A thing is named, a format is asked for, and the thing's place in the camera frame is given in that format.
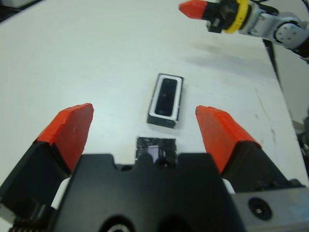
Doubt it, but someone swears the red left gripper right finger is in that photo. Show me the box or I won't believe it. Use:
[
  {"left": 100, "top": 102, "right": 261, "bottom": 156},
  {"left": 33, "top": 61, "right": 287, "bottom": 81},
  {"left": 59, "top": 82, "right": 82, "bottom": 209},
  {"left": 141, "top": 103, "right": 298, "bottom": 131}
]
[{"left": 195, "top": 104, "right": 307, "bottom": 194}]

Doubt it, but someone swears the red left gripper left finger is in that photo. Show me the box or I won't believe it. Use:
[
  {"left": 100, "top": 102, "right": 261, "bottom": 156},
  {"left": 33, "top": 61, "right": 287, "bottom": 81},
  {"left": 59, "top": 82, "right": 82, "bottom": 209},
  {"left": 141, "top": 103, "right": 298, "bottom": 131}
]
[{"left": 0, "top": 102, "right": 95, "bottom": 219}]

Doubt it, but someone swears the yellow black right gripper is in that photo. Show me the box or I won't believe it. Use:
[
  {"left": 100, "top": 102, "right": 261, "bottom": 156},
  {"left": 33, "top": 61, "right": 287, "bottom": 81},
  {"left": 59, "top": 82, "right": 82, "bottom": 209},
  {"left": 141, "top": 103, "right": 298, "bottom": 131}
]
[{"left": 179, "top": 0, "right": 251, "bottom": 35}]

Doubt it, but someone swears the black rectangular box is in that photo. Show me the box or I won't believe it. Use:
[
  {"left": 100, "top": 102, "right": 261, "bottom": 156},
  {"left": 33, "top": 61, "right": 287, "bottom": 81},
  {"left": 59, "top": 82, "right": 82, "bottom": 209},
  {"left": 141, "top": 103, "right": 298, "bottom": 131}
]
[{"left": 135, "top": 136, "right": 178, "bottom": 168}]

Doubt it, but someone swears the black box base white insert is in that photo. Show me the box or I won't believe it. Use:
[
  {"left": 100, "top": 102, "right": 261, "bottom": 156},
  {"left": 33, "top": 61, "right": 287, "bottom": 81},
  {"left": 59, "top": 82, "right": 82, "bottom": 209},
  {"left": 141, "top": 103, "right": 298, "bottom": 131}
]
[{"left": 146, "top": 72, "right": 185, "bottom": 129}]

